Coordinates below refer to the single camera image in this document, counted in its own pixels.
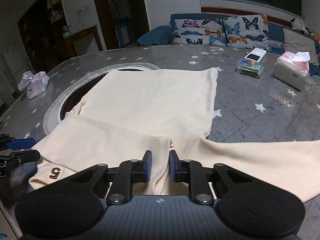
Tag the large square butterfly cushion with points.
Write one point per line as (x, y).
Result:
(246, 31)

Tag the grey cushion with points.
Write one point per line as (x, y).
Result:
(300, 43)

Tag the blue corner sofa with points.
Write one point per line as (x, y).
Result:
(155, 33)

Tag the cream long-sleeved top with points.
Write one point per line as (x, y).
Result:
(150, 105)

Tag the pale green jar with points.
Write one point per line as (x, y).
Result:
(66, 32)

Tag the dark wooden door frame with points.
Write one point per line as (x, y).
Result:
(100, 17)

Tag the white tissue box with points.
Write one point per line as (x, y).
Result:
(290, 73)

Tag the pink plush toy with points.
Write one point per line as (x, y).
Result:
(316, 35)

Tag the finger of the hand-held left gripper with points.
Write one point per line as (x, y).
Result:
(25, 155)
(22, 143)

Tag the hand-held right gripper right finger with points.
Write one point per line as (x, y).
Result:
(173, 166)

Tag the clear plastic box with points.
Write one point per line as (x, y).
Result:
(250, 68)

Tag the black and white plush toy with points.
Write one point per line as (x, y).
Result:
(298, 25)

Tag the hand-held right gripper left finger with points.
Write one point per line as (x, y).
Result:
(147, 166)

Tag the white remote control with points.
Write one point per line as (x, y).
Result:
(255, 55)

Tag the pink plastic bag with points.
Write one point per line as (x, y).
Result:
(35, 85)

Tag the wide butterfly cushion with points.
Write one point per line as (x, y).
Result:
(197, 32)

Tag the grey star-printed table cover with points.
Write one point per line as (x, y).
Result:
(250, 120)

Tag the white wall socket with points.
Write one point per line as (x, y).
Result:
(81, 11)

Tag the dark wooden display cabinet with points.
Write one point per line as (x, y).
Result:
(40, 30)

